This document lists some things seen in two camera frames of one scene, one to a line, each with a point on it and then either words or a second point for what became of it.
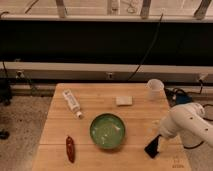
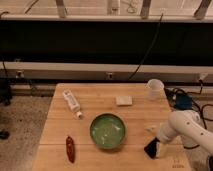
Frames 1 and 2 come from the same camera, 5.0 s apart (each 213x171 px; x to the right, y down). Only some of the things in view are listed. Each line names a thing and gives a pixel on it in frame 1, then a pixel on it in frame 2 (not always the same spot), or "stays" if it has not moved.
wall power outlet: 110,76 stays
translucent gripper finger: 156,123 to 151,127
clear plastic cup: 154,90 stays
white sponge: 124,100 stays
